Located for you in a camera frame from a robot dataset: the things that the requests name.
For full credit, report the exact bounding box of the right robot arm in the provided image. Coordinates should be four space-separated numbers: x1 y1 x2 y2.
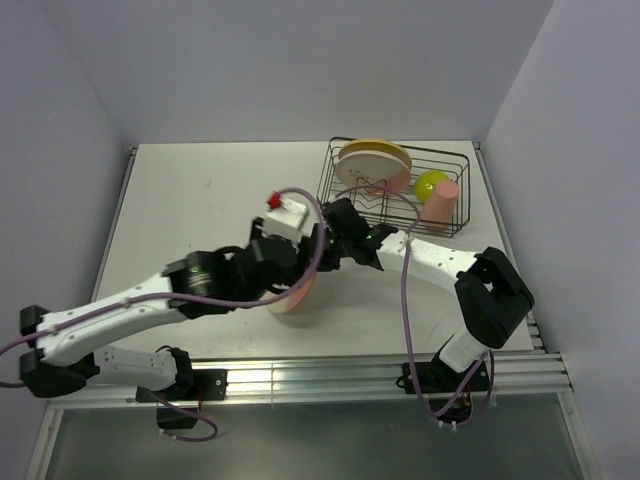
318 198 535 390

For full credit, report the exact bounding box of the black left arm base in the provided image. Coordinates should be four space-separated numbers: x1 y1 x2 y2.
135 369 227 403

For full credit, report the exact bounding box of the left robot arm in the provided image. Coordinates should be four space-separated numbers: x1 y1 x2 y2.
19 235 313 399

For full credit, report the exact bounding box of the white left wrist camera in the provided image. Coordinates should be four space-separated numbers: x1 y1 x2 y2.
262 195 309 244

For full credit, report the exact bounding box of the green ceramic bowl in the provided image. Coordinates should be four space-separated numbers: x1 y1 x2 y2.
413 170 449 203

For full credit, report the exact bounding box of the pink cream plate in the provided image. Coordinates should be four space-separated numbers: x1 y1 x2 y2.
335 150 411 194
266 277 315 314

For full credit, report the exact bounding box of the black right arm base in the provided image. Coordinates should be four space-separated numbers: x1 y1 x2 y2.
395 361 491 395

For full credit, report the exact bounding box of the yellow cream plate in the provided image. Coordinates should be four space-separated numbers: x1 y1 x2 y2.
338 138 412 168

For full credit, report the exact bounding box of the wire dish rack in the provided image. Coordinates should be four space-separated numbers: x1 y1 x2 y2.
317 136 471 238

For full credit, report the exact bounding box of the pink cup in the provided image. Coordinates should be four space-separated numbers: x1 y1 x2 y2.
420 180 460 226

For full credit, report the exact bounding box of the aluminium table rail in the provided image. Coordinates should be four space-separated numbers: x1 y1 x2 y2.
47 349 574 409

